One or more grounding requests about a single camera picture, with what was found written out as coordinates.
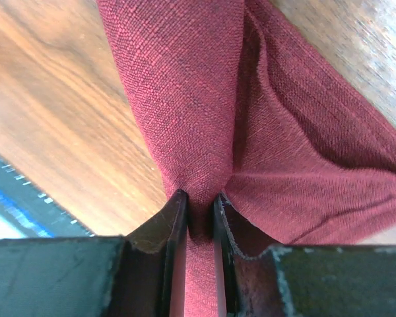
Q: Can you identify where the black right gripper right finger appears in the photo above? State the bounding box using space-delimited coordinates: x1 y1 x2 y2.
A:
213 194 396 316

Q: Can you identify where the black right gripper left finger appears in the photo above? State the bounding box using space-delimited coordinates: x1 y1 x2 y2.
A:
0 190 188 316

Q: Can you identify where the dark red cloth napkin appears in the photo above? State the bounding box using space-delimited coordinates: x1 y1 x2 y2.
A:
98 1 396 316

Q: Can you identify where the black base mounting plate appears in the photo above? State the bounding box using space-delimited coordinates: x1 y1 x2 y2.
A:
0 155 95 238

